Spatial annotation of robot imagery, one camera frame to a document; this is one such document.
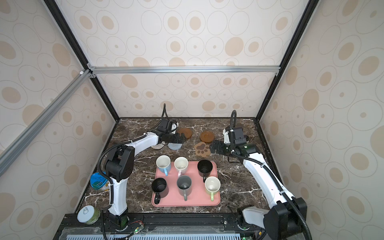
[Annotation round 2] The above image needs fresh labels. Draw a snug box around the blue grey round coaster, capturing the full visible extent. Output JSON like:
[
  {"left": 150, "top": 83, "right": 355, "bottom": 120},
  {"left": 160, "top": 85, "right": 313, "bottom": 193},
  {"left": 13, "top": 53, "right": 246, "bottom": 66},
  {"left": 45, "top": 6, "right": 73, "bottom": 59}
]
[{"left": 168, "top": 143, "right": 183, "bottom": 151}]

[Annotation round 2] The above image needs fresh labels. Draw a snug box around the brown wooden coaster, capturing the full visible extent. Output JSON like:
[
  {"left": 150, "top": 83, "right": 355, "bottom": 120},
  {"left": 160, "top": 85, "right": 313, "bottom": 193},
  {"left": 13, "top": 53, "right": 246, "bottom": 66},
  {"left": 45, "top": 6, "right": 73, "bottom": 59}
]
[
  {"left": 200, "top": 131, "right": 215, "bottom": 144},
  {"left": 178, "top": 128, "right": 193, "bottom": 139}
]

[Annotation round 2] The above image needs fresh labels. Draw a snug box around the light grey woven coaster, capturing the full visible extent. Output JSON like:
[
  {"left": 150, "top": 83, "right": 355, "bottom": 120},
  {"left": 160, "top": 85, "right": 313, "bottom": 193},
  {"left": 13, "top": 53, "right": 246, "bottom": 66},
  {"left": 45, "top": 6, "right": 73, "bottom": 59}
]
[{"left": 151, "top": 143, "right": 165, "bottom": 150}]

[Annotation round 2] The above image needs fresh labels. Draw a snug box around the brown paw shaped coaster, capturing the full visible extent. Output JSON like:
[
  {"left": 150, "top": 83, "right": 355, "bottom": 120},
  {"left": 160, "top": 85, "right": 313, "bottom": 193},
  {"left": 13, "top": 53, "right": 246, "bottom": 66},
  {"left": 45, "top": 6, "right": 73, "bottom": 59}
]
[{"left": 194, "top": 142, "right": 211, "bottom": 158}]

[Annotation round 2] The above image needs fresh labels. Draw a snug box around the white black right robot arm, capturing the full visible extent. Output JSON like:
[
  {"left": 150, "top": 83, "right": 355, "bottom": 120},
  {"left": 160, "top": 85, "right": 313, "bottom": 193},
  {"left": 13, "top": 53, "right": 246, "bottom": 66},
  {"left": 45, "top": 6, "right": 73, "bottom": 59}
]
[{"left": 210, "top": 111, "right": 312, "bottom": 240}]

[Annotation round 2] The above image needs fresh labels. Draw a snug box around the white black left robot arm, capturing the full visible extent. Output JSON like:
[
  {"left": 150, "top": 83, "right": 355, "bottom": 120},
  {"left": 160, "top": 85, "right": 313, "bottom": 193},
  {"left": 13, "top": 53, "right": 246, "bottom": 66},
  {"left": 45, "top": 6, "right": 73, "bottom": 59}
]
[{"left": 97, "top": 104, "right": 187, "bottom": 229}]

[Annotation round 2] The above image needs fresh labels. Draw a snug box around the black mug upper right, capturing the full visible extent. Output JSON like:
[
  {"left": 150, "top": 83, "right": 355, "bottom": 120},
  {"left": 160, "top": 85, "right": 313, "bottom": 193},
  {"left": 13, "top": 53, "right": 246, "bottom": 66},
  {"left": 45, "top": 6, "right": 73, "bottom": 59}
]
[{"left": 197, "top": 160, "right": 213, "bottom": 183}]

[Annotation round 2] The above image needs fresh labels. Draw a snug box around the black mug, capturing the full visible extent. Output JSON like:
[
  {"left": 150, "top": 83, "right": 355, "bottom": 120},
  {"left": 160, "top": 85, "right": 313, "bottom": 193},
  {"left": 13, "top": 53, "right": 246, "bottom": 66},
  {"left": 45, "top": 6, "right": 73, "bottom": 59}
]
[
  {"left": 197, "top": 160, "right": 213, "bottom": 183},
  {"left": 151, "top": 178, "right": 169, "bottom": 205}
]

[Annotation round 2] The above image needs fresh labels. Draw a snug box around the white pink mug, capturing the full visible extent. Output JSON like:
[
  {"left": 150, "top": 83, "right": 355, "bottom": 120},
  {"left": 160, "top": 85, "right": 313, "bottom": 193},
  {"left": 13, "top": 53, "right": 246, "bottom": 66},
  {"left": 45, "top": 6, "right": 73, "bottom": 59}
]
[{"left": 174, "top": 157, "right": 189, "bottom": 177}]

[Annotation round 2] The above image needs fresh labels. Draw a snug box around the blue mug white inside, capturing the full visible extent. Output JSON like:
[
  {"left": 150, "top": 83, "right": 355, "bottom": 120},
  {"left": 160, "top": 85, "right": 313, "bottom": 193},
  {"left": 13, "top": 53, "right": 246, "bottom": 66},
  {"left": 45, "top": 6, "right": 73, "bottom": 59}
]
[{"left": 156, "top": 155, "right": 172, "bottom": 176}]

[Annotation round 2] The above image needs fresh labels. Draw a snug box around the light green mug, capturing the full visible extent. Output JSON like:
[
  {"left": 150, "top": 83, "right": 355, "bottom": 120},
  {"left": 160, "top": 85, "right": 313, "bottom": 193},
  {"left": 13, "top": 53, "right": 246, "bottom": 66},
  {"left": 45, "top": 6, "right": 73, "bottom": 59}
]
[{"left": 205, "top": 177, "right": 221, "bottom": 202}]

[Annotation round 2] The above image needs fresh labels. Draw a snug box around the grey mug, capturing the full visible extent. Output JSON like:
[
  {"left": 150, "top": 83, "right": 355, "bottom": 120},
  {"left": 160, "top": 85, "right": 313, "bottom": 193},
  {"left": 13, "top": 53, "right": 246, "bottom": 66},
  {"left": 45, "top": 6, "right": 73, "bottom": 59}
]
[{"left": 177, "top": 175, "right": 192, "bottom": 201}]

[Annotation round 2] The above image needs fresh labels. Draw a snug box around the black mug lower left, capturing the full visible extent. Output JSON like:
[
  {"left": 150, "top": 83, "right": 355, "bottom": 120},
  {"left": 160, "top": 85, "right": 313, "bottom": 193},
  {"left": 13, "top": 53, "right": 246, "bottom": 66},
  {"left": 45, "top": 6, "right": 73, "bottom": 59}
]
[{"left": 151, "top": 178, "right": 169, "bottom": 205}]

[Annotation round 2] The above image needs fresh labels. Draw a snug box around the pink rectangular tray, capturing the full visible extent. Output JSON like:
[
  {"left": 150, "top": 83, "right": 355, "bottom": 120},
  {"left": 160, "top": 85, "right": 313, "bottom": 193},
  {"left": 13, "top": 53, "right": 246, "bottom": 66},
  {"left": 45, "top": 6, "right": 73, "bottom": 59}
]
[{"left": 152, "top": 161, "right": 221, "bottom": 207}]

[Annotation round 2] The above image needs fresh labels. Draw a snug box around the blue round tin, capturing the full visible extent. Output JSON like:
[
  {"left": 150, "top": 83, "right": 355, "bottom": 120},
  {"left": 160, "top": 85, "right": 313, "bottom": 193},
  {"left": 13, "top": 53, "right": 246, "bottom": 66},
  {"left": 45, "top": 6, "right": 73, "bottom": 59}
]
[{"left": 90, "top": 173, "right": 110, "bottom": 191}]

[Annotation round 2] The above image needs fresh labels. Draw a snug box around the horizontal aluminium bar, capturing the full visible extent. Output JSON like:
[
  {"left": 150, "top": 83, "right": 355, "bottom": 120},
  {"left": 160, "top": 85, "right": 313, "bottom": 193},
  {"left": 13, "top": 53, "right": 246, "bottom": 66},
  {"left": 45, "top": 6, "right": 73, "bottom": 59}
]
[{"left": 90, "top": 65, "right": 280, "bottom": 74}]

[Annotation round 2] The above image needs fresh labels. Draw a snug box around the diagonal aluminium bar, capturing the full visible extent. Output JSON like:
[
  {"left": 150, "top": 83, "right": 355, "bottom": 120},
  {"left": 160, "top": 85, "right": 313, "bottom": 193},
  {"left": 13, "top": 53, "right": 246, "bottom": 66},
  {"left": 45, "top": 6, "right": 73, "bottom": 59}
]
[{"left": 1, "top": 69, "right": 91, "bottom": 175}]

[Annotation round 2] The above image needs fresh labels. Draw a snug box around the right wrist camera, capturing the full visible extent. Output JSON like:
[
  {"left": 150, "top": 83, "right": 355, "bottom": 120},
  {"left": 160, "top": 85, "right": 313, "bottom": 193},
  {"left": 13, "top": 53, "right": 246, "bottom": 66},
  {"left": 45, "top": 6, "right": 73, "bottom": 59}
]
[{"left": 223, "top": 127, "right": 248, "bottom": 147}]

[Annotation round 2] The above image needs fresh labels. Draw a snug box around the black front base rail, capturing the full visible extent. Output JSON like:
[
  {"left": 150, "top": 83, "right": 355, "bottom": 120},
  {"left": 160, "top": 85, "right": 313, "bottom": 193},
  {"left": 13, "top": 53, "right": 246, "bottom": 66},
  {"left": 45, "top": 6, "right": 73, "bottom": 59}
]
[{"left": 54, "top": 213, "right": 267, "bottom": 240}]

